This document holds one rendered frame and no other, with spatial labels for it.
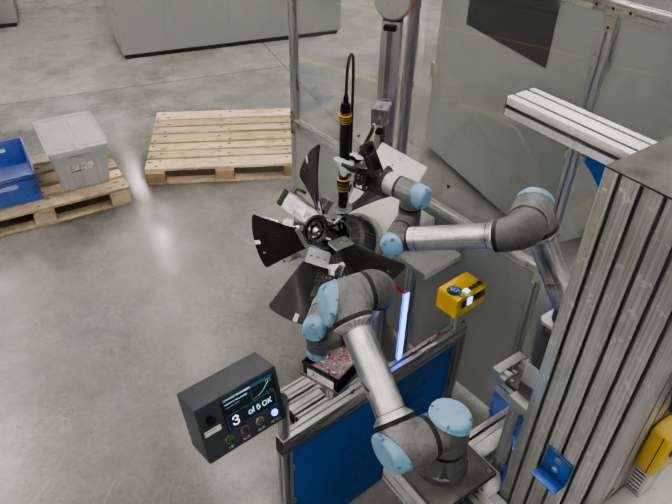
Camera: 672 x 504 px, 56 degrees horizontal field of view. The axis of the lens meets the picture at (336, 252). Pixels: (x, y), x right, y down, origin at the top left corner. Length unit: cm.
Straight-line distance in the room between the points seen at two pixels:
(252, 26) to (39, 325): 476
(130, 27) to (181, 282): 398
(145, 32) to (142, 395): 485
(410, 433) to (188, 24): 638
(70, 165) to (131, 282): 107
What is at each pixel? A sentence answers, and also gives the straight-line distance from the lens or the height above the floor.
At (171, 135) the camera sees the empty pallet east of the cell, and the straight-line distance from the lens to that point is 549.
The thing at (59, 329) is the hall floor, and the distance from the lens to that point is 398.
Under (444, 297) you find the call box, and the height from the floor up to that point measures 105.
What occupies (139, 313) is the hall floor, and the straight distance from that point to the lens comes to 394.
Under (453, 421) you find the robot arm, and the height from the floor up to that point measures 127.
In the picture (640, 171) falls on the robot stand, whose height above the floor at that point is 203.
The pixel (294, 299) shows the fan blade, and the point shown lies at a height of 100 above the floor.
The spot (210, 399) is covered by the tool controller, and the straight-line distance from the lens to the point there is 176.
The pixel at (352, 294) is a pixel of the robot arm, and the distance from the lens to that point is 170.
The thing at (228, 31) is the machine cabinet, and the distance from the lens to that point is 770.
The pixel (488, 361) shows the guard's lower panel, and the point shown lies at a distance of 318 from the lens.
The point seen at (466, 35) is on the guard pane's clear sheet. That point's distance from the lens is 262.
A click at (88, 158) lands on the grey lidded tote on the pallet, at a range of 481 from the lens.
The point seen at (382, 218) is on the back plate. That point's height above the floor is 116.
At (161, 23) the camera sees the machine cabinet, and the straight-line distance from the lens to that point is 751.
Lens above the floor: 260
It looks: 38 degrees down
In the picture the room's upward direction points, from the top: 2 degrees clockwise
